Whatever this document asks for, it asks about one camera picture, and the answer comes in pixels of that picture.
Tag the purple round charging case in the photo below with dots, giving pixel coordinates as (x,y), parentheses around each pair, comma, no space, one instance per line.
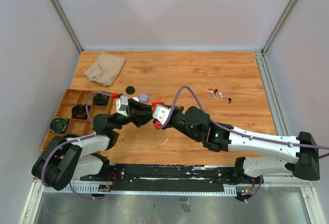
(143,98)

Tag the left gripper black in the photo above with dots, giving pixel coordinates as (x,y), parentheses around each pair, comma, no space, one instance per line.
(139,113)

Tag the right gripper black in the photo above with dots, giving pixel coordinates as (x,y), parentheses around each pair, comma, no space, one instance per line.
(175,109)

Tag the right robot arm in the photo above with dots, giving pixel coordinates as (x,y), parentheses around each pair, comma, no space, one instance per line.
(297,155)

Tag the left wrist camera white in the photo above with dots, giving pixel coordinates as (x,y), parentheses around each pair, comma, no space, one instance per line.
(122,105)

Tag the orange round charging case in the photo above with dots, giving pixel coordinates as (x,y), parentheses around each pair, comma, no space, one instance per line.
(155,103)

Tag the black round charging case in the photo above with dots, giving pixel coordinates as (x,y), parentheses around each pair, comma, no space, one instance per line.
(130,90)

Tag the beige folded cloth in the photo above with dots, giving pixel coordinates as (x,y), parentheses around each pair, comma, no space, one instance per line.
(105,69)

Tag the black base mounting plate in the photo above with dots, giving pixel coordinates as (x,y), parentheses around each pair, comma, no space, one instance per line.
(171,178)

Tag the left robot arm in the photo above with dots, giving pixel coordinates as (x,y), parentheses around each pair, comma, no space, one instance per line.
(65,159)

